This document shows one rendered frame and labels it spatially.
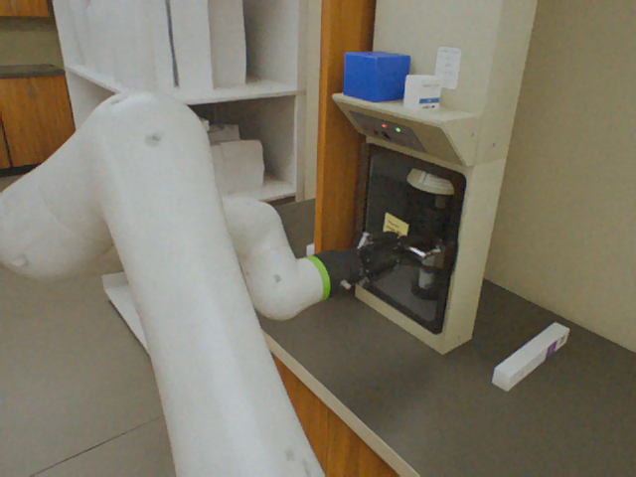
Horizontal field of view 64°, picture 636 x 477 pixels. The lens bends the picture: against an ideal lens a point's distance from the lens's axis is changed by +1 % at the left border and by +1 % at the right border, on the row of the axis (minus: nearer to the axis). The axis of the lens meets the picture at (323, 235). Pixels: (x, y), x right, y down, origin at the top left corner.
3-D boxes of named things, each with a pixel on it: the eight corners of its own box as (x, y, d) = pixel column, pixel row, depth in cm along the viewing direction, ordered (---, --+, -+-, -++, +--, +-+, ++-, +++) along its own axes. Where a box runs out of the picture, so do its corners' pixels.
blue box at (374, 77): (375, 91, 116) (379, 51, 113) (406, 98, 109) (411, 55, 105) (342, 95, 111) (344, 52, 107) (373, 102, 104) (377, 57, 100)
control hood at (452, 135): (366, 131, 123) (369, 89, 119) (475, 166, 100) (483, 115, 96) (329, 137, 117) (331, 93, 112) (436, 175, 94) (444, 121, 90)
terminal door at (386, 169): (356, 282, 140) (367, 140, 123) (441, 337, 118) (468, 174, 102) (354, 282, 140) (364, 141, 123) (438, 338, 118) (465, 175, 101)
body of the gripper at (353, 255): (349, 296, 102) (382, 282, 107) (351, 258, 98) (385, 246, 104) (326, 280, 107) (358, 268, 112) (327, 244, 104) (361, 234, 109)
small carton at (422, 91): (423, 104, 104) (426, 75, 101) (438, 109, 99) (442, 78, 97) (402, 106, 101) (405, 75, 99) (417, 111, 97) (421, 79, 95)
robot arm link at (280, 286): (254, 334, 95) (277, 321, 86) (231, 273, 97) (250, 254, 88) (313, 310, 103) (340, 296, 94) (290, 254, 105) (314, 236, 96)
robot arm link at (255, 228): (118, 284, 70) (175, 250, 66) (92, 210, 72) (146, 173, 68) (258, 266, 103) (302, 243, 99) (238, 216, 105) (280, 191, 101)
